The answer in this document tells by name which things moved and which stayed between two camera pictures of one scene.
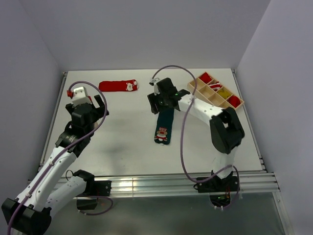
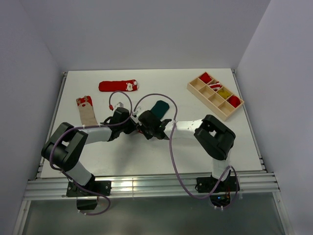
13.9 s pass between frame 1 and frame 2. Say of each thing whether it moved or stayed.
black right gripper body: moved
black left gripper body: moved
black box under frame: stayed
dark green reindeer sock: moved
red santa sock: stayed
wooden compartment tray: stayed
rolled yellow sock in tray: stayed
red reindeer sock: stayed
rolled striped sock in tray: stayed
